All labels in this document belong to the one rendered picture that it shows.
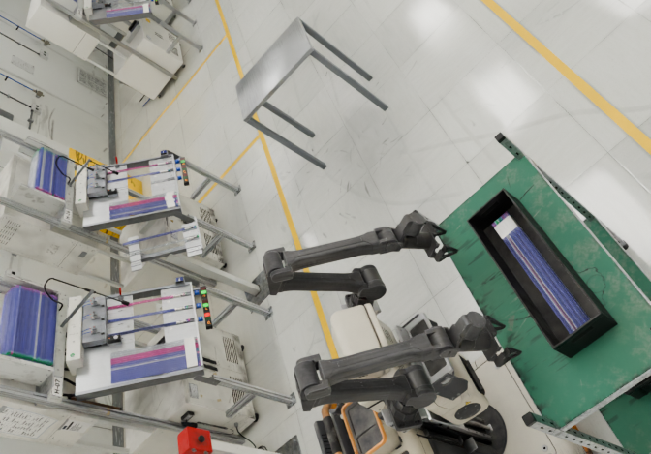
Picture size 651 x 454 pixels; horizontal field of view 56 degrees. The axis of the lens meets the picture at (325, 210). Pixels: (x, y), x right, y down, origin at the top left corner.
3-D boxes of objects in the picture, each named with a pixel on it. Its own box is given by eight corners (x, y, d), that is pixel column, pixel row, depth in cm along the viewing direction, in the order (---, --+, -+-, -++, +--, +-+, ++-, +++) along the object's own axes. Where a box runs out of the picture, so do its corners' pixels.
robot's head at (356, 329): (349, 389, 196) (347, 362, 186) (330, 337, 211) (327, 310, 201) (391, 377, 198) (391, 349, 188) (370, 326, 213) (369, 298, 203)
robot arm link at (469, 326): (425, 334, 176) (438, 358, 169) (442, 306, 169) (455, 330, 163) (460, 332, 180) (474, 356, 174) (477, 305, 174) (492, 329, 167)
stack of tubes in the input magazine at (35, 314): (57, 295, 380) (14, 282, 364) (53, 364, 344) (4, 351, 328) (47, 308, 385) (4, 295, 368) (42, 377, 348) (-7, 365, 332)
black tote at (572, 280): (482, 231, 225) (466, 220, 219) (519, 200, 220) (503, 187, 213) (571, 358, 184) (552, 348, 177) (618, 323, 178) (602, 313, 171)
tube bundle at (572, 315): (496, 227, 220) (491, 224, 218) (511, 214, 218) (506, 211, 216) (575, 339, 184) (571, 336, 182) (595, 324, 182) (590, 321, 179)
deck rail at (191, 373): (204, 372, 363) (203, 366, 359) (204, 375, 361) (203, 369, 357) (77, 398, 348) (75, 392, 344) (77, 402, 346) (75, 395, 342)
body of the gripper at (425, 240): (429, 224, 212) (411, 223, 209) (441, 244, 204) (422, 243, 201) (421, 237, 215) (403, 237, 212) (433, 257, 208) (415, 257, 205)
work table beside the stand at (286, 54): (388, 107, 450) (310, 47, 401) (323, 169, 476) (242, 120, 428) (371, 75, 481) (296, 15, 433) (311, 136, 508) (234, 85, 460)
